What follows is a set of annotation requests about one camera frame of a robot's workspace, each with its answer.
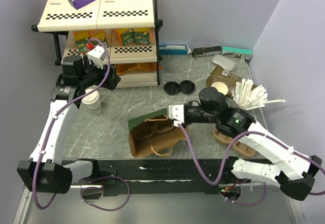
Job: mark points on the black flat box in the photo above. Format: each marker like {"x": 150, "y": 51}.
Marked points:
{"x": 206, "y": 51}

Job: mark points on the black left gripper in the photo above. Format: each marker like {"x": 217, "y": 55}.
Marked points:
{"x": 110, "y": 82}

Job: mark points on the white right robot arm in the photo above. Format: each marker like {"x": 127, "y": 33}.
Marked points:
{"x": 293, "y": 172}

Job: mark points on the white paper coffee cup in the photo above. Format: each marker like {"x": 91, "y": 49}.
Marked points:
{"x": 96, "y": 107}

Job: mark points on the white oval pouch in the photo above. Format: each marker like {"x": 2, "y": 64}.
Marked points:
{"x": 224, "y": 62}

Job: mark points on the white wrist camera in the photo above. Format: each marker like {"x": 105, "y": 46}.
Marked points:
{"x": 97, "y": 55}
{"x": 176, "y": 114}

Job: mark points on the brown green paper bag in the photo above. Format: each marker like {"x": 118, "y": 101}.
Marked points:
{"x": 159, "y": 144}

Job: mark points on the teal flat box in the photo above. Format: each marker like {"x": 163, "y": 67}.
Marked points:
{"x": 236, "y": 53}

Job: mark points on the black cup lid stack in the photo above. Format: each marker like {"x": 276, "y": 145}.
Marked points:
{"x": 172, "y": 88}

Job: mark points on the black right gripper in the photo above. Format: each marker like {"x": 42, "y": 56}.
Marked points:
{"x": 186, "y": 121}

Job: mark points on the green yellow carton far left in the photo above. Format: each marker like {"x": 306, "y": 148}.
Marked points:
{"x": 81, "y": 38}

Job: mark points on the blue flat box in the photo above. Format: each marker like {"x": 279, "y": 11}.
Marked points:
{"x": 174, "y": 49}

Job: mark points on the brown kraft coffee pouch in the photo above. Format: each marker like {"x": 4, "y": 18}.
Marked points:
{"x": 228, "y": 78}

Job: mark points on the aluminium rail frame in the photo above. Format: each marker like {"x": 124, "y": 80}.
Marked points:
{"x": 256, "y": 204}

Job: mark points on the brown pulp cup carrier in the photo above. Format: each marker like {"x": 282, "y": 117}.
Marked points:
{"x": 237, "y": 146}

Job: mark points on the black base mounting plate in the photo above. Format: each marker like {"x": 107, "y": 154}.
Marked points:
{"x": 158, "y": 176}

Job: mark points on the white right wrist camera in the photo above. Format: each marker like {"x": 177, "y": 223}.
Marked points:
{"x": 176, "y": 114}

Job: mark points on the beige three-tier shelf rack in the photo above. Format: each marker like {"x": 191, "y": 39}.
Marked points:
{"x": 60, "y": 19}

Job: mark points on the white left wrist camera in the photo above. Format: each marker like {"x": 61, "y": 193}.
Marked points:
{"x": 97, "y": 55}

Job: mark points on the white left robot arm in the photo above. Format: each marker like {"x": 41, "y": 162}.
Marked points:
{"x": 43, "y": 171}

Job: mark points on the white plastic cup lid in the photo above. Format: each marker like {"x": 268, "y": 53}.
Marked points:
{"x": 92, "y": 99}

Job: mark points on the orange snack bag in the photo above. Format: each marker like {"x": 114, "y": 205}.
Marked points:
{"x": 131, "y": 67}

